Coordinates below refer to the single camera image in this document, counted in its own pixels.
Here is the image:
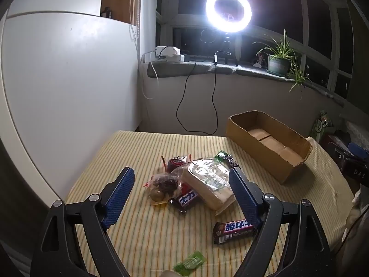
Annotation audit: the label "black ring light cable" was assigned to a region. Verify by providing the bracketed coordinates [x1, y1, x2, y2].
[176, 50, 232, 135]

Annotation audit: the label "white lace cloth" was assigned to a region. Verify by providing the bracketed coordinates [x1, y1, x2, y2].
[343, 118, 369, 145]

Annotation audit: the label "grey windowsill cover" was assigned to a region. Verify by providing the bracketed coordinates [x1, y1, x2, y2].
[147, 60, 346, 101]

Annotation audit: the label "white cabinet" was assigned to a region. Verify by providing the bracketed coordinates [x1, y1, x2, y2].
[0, 10, 142, 208]

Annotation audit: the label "clear bag of dried fruit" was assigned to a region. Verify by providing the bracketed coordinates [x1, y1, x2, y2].
[143, 172, 185, 206]

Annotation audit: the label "brown chocolate bar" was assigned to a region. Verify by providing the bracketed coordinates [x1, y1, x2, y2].
[169, 189, 199, 214]
[213, 219, 256, 245]

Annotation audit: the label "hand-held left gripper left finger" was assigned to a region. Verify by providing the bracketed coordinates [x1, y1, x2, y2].
[30, 166, 136, 277]

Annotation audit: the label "white power adapters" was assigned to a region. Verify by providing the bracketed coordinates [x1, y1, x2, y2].
[155, 45, 185, 63]

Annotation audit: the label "green printed bag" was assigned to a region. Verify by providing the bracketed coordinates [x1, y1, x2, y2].
[310, 110, 333, 143]

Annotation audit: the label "yellow striped tablecloth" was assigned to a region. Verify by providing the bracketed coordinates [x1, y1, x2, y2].
[66, 130, 355, 277]

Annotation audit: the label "black tripod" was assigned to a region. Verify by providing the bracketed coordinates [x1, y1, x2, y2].
[220, 33, 240, 67]

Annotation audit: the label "white charging cable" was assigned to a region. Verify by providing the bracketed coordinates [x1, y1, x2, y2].
[141, 51, 160, 100]

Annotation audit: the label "white bead cord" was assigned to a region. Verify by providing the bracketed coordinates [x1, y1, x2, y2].
[128, 0, 142, 39]

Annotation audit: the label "clear packet of sliced bread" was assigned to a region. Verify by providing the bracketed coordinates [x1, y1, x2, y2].
[180, 157, 235, 215]

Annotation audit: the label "cardboard box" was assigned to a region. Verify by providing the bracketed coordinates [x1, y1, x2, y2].
[225, 110, 313, 184]

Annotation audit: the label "light green candy wrapper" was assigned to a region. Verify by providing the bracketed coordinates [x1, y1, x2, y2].
[173, 250, 206, 276]

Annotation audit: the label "dark patterned snack packet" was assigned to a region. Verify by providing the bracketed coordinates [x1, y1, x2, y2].
[225, 155, 241, 168]

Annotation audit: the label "red and black snack packet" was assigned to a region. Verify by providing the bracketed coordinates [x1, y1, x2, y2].
[161, 154, 193, 174]

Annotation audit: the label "thin black cable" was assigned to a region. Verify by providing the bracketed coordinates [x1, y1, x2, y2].
[341, 215, 362, 243]

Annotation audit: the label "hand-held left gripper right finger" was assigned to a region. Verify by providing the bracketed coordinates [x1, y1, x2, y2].
[229, 167, 336, 277]

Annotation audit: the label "potted spider plant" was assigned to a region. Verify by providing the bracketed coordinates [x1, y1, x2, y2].
[253, 29, 313, 93]

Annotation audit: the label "dark red bag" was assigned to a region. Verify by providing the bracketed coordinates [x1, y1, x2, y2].
[320, 133, 355, 163]

